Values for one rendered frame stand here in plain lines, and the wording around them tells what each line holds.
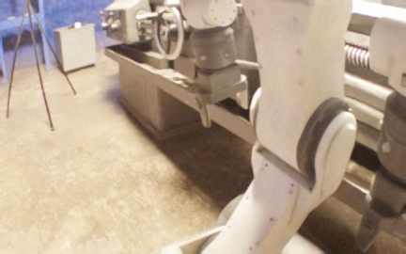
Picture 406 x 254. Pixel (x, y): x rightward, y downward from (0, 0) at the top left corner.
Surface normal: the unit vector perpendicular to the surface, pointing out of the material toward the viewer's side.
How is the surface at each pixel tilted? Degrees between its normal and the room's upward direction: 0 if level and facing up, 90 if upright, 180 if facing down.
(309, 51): 90
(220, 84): 90
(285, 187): 60
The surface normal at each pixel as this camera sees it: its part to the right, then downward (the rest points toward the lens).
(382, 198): -0.85, 0.40
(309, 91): 0.49, 0.39
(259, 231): -0.76, -0.25
